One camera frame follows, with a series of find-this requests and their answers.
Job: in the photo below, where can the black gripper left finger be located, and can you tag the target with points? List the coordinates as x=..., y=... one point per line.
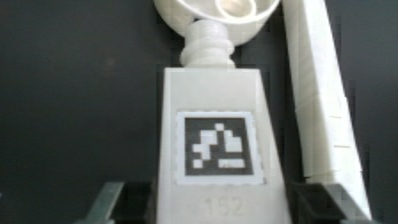
x=123, y=204

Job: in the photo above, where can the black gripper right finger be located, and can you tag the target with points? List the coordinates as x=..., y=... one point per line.
x=322, y=205

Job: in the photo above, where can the white stool leg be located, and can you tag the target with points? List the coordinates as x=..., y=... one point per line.
x=220, y=184

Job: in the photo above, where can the white round stool seat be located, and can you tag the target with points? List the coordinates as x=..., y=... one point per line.
x=242, y=14

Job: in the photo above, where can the white front rail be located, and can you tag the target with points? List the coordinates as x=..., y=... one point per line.
x=325, y=131

